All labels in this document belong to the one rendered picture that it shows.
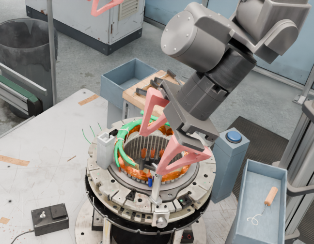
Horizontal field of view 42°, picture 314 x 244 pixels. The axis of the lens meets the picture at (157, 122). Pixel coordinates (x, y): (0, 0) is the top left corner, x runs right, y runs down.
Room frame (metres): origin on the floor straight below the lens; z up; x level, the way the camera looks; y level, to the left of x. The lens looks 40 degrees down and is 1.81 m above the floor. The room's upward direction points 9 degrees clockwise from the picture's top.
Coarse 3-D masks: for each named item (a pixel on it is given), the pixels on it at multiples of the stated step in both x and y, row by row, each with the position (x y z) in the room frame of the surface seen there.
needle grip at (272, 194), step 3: (273, 189) 0.72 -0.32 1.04; (276, 189) 0.72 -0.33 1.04; (270, 192) 0.71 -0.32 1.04; (273, 192) 0.70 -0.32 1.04; (276, 192) 0.71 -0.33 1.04; (270, 195) 0.69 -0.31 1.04; (273, 195) 0.70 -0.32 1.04; (267, 198) 0.68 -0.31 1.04; (270, 198) 0.68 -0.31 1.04; (273, 198) 0.69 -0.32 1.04; (267, 201) 0.67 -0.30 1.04; (270, 201) 0.67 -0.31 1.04; (270, 204) 0.67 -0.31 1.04
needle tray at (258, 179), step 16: (256, 176) 0.77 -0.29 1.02; (272, 176) 0.77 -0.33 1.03; (240, 192) 0.69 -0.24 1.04; (256, 192) 0.71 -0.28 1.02; (240, 208) 0.62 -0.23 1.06; (256, 208) 0.66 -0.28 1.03; (272, 208) 0.67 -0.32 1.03; (240, 224) 0.60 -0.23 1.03; (272, 224) 0.62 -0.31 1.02; (240, 240) 0.54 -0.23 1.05; (256, 240) 0.54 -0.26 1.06; (272, 240) 0.57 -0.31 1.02
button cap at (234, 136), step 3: (228, 132) 0.91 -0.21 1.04; (231, 132) 0.91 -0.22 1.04; (234, 132) 0.91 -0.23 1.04; (237, 132) 0.92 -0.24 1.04; (228, 135) 0.90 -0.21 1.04; (231, 135) 0.90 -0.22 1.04; (234, 135) 0.90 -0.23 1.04; (237, 135) 0.90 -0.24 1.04; (240, 135) 0.91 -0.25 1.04; (231, 138) 0.89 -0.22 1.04; (234, 138) 0.89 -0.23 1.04; (237, 138) 0.89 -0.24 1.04
